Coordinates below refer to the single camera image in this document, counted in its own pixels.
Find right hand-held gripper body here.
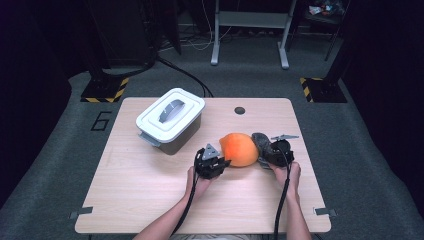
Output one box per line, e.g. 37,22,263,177
266,133,300,168

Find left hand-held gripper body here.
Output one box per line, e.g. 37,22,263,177
194,143,228,181

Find orange plush toy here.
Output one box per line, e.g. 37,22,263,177
218,132,260,168

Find grey fluffy cloth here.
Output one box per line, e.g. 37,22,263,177
251,132,278,170

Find translucent grey storage box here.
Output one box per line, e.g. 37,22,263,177
138,113,203,156

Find person's left hand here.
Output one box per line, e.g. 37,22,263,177
185,165,218,202

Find person's right hand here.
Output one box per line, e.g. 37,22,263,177
268,161,302,201

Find black yellow striped stand base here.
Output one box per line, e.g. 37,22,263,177
299,77,348,104
80,76,130,104

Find white metal stand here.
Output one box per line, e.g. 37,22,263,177
210,0,298,70

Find colourful clutter pile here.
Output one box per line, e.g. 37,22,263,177
308,0,348,24

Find black equipment cabinet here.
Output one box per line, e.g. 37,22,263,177
84,0,183,69

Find left hand-held gripper black cable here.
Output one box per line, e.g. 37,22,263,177
170,148,205,240

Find hand-held gripper black cable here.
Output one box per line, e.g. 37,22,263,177
170,148,205,240
273,146,294,240

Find right hand-held gripper black cable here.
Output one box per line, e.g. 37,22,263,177
273,146,294,240

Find grey table corner bracket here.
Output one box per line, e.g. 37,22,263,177
313,207,337,217
69,206,94,220

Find thick black floor cable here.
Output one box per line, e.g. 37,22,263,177
99,55,215,99

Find thin white floor cable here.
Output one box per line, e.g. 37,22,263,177
159,0,233,52

